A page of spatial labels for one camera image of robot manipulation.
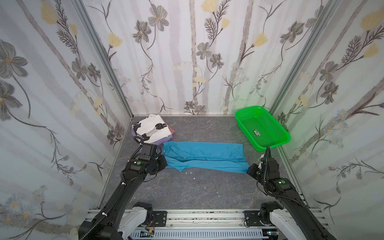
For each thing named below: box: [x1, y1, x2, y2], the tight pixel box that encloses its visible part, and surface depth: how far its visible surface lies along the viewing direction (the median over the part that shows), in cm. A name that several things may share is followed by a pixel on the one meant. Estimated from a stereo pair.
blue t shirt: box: [163, 141, 250, 174], surface depth 100 cm
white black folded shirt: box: [135, 114, 172, 144], surface depth 106 cm
